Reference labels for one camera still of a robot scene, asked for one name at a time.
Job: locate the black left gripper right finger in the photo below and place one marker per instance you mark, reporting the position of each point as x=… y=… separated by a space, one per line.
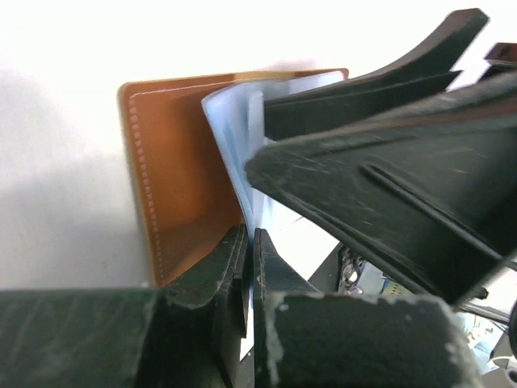
x=306 y=338

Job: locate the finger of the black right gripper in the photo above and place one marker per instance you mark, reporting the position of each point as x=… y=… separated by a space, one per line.
x=425 y=192
x=424 y=71

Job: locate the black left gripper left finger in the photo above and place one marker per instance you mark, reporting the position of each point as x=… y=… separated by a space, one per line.
x=187 y=334

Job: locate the brown leather card holder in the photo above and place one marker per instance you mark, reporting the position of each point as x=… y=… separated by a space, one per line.
x=183 y=191

